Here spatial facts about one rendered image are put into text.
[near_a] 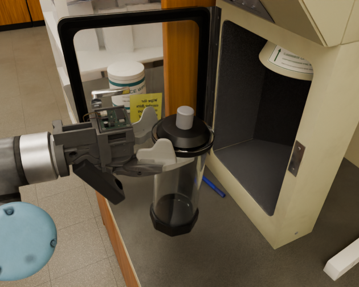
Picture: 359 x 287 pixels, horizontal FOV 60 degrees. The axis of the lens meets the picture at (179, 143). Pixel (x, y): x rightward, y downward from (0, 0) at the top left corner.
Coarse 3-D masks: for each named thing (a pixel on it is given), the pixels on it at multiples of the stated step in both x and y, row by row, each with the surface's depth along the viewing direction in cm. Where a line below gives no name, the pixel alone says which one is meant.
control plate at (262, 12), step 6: (228, 0) 55; (240, 0) 49; (246, 0) 47; (252, 0) 45; (258, 0) 43; (240, 6) 52; (246, 6) 50; (258, 6) 46; (252, 12) 50; (258, 12) 48; (264, 12) 46; (264, 18) 48; (270, 18) 46
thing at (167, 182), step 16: (208, 144) 51; (160, 176) 56; (176, 176) 54; (192, 176) 54; (160, 192) 58; (176, 192) 56; (192, 192) 57; (160, 208) 60; (176, 208) 59; (192, 208) 61; (176, 224) 62
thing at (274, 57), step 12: (264, 48) 60; (276, 48) 56; (264, 60) 59; (276, 60) 56; (288, 60) 54; (300, 60) 53; (276, 72) 56; (288, 72) 55; (300, 72) 54; (312, 72) 53
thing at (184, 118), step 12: (180, 108) 51; (192, 108) 51; (168, 120) 53; (180, 120) 51; (192, 120) 51; (168, 132) 51; (180, 132) 51; (192, 132) 51; (204, 132) 52; (180, 144) 50; (192, 144) 50
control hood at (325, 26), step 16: (272, 0) 40; (288, 0) 36; (304, 0) 35; (320, 0) 36; (336, 0) 37; (352, 0) 38; (256, 16) 51; (272, 16) 45; (288, 16) 41; (304, 16) 37; (320, 16) 37; (336, 16) 38; (304, 32) 42; (320, 32) 39; (336, 32) 40
